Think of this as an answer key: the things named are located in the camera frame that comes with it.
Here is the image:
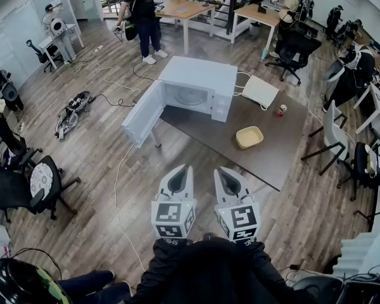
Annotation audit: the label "person's torso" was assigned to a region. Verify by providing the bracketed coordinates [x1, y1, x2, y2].
[123, 232, 308, 304]

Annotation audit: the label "person's left forearm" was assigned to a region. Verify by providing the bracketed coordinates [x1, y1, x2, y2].
[144, 236, 194, 286]

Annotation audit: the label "white microwave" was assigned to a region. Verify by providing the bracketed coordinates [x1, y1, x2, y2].
[121, 55, 239, 148]

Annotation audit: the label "person's legs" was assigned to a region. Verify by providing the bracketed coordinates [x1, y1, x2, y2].
[58, 269, 132, 304]

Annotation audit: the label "grey harness bundle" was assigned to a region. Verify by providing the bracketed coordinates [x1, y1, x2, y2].
[54, 91, 95, 141]

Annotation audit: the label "small white desk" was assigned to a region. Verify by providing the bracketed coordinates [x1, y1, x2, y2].
[37, 23, 85, 70]

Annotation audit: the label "wooden desk with white legs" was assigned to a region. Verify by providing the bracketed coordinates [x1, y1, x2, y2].
[154, 0, 217, 55]
[230, 3, 282, 54]

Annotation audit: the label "white chair with black legs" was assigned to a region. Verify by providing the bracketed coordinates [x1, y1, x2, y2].
[300, 99, 350, 177]

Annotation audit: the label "cream tote bag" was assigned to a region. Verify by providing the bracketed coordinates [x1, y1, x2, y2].
[234, 72, 280, 111]

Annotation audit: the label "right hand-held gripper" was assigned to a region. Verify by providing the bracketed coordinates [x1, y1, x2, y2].
[213, 166, 261, 243]

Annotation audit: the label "black chair with lace cushion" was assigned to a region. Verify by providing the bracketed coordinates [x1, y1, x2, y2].
[0, 155, 82, 224]

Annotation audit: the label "yellow plastic bowl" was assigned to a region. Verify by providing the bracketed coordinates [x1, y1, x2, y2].
[235, 125, 265, 150]

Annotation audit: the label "black equipment bag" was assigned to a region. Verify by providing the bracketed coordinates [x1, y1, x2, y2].
[291, 274, 380, 304]

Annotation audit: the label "white stairs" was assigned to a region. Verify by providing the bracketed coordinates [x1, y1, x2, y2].
[339, 230, 380, 276]

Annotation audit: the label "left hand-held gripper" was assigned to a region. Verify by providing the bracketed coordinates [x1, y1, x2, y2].
[151, 165, 198, 240]

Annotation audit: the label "black office chair with headrest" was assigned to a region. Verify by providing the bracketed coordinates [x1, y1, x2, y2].
[25, 39, 63, 73]

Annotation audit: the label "white power cable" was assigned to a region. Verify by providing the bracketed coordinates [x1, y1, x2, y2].
[113, 143, 146, 272]

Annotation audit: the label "black mesh office chair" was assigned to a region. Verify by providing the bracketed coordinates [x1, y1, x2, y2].
[265, 29, 323, 86]

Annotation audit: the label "person's right forearm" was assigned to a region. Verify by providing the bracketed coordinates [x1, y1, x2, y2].
[237, 239, 294, 293]

